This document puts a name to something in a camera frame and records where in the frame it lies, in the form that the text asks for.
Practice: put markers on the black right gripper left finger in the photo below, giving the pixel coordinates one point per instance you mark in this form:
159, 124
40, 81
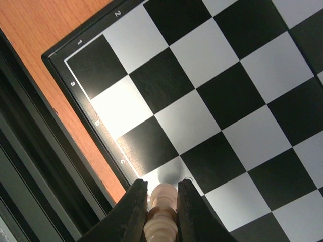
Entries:
126, 220

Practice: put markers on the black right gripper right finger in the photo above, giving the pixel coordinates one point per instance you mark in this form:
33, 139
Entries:
194, 219

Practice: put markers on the white chess king piece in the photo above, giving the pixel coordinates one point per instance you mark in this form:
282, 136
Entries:
161, 219

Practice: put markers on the black white chess board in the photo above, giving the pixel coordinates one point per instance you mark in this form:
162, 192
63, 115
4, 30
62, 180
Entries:
225, 93

